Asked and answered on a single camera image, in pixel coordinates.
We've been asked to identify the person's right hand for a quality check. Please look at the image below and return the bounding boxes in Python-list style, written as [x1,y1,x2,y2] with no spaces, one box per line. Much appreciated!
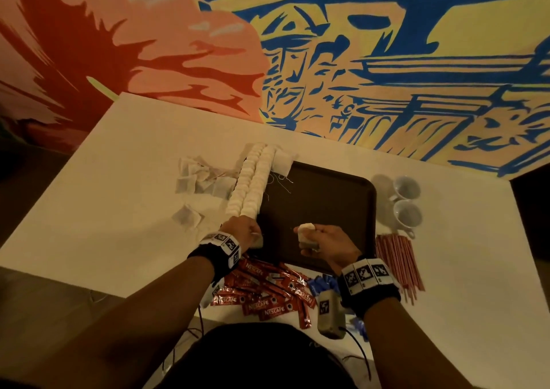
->
[294,223,364,276]

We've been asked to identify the person's left hand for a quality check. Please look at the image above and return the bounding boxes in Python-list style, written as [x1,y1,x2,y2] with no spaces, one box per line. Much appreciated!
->
[219,214,263,252]

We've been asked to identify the white tea bag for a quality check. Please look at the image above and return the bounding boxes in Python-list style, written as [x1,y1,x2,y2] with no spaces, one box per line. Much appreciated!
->
[296,222,321,252]

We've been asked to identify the pile of blue sugar sachets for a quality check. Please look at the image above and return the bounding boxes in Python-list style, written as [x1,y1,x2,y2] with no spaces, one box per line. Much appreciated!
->
[308,273,371,343]

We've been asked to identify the dark brown tray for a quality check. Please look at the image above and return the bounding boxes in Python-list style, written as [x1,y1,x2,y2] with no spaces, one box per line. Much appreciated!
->
[253,161,379,276]

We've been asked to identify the row of tea bags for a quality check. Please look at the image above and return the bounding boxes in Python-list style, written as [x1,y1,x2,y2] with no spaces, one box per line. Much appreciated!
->
[223,141,297,222]

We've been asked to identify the pile of red Nescafe sachets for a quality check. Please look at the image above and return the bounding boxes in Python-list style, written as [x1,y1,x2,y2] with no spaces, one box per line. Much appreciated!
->
[210,257,317,329]

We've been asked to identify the pile of white tea bags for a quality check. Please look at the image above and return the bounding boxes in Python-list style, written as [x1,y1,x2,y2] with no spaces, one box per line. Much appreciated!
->
[172,155,237,231]

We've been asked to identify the bundle of red stir sticks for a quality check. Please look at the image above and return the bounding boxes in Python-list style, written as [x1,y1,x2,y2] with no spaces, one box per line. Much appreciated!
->
[375,232,426,305]

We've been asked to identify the person's left forearm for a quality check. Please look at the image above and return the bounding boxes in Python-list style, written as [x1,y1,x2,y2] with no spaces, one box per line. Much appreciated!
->
[17,257,216,389]

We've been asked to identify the person's right forearm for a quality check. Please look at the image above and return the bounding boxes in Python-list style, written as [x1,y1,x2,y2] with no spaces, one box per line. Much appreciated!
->
[363,297,478,389]

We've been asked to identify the black left wristband with markers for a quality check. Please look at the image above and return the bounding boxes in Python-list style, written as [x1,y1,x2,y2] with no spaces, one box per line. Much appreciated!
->
[188,230,243,284]

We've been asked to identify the black wristband with markers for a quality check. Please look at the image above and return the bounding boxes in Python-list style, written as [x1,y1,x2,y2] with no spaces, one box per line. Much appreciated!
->
[188,230,243,284]
[337,257,403,319]

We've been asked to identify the black right wristband with markers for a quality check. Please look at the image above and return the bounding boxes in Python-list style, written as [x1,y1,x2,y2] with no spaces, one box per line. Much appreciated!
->
[337,257,403,319]

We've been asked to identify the small white cup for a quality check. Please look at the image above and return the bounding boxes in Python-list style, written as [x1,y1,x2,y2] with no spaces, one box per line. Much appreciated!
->
[391,200,425,240]
[390,175,423,202]

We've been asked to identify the black clothing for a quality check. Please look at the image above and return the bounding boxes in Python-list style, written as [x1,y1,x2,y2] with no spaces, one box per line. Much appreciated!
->
[155,321,358,389]

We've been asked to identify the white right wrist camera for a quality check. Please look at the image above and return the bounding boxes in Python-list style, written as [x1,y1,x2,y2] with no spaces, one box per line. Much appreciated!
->
[316,288,348,340]

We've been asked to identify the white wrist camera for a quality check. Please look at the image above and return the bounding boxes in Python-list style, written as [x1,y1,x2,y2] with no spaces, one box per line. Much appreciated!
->
[202,277,226,310]
[316,288,348,340]

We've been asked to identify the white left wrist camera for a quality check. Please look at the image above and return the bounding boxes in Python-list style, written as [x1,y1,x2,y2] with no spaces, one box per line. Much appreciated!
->
[202,277,226,310]

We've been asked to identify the black right camera cable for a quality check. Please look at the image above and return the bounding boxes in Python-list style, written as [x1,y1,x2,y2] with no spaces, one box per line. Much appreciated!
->
[342,324,375,384]

